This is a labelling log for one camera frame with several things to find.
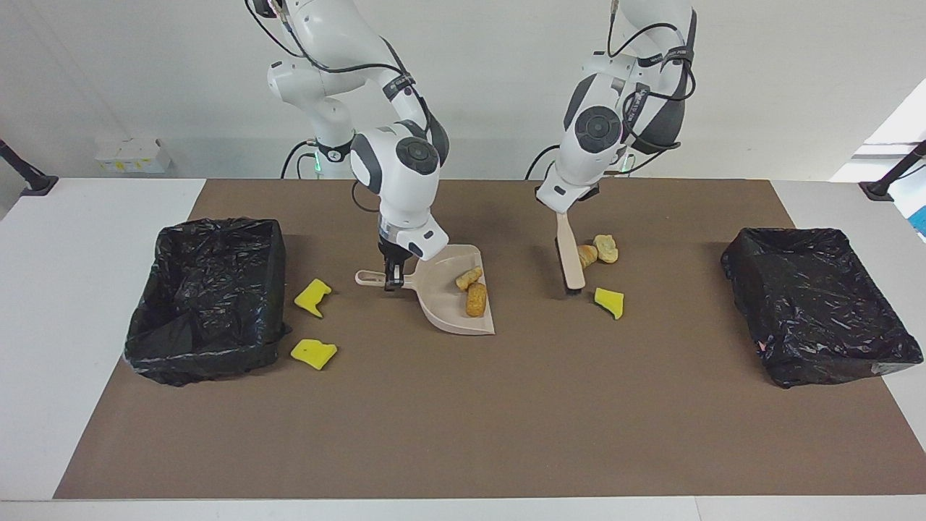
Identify notched yellow sponge piece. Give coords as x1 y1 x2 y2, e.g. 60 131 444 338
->
294 279 334 320

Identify black bag bin pink mark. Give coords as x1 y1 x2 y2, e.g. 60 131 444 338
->
721 227 925 389

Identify beige plastic dustpan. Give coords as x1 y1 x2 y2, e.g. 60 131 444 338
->
354 244 497 336

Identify white cardboard box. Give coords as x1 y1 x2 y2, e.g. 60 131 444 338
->
95 137 173 174

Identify black bag lined bin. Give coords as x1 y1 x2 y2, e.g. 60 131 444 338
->
124 217 292 386

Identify brown table mat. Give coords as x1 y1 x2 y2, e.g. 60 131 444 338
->
54 179 926 500

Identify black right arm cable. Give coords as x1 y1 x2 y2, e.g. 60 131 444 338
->
245 0 436 215

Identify black camera stand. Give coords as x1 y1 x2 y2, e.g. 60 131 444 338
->
859 140 926 202
0 139 59 198

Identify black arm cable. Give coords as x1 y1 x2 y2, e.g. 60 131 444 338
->
608 0 697 154
245 0 436 215

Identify beige hand brush black bristles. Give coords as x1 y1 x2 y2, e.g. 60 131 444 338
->
553 211 586 295

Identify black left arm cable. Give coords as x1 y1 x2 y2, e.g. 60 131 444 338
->
608 0 697 154

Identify black base cable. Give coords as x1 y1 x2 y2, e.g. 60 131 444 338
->
524 143 564 180
281 140 320 179

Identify yellow sponge piece dark dot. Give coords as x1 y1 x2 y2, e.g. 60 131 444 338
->
290 338 339 371

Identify yellow sponge piece green back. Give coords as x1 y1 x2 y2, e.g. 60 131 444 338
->
594 287 625 320

